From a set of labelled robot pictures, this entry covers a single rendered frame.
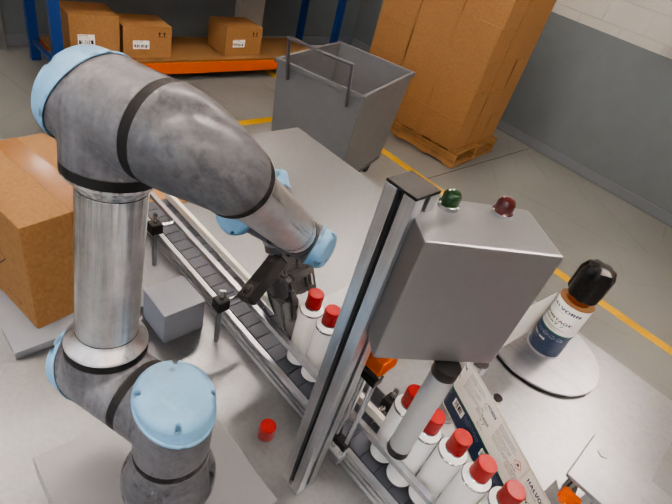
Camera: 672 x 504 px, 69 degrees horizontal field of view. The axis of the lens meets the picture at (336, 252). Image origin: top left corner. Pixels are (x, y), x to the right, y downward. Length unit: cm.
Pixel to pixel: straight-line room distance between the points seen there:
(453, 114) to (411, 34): 75
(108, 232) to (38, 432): 54
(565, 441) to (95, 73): 115
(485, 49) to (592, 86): 152
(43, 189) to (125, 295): 47
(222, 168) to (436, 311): 29
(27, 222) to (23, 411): 35
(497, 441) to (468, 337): 39
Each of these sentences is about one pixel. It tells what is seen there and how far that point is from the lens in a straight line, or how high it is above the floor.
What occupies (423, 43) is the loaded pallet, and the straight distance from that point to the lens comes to 438.
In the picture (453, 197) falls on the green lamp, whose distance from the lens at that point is 56.
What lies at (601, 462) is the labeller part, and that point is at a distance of 91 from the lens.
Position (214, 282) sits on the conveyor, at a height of 88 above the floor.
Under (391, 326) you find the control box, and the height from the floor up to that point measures 135.
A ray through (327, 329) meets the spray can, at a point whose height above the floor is 105.
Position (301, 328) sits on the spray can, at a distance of 102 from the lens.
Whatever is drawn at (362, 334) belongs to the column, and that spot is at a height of 129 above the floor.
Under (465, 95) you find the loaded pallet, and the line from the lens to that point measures 420.
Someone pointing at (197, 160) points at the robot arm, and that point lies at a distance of 50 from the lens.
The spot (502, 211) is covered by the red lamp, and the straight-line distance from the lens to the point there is 60.
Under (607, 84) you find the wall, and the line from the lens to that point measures 529.
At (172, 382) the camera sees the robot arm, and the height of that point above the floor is 112.
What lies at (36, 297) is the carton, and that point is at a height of 94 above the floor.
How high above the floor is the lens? 174
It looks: 37 degrees down
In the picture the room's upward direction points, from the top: 17 degrees clockwise
